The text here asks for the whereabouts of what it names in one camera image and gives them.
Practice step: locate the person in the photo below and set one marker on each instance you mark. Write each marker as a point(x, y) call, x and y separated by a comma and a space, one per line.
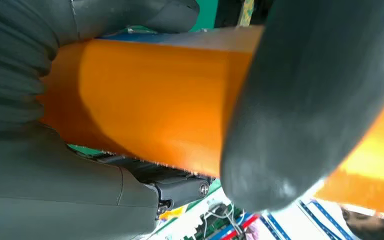
point(374, 227)

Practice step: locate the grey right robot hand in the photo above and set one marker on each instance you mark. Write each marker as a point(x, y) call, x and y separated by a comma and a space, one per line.
point(46, 185)

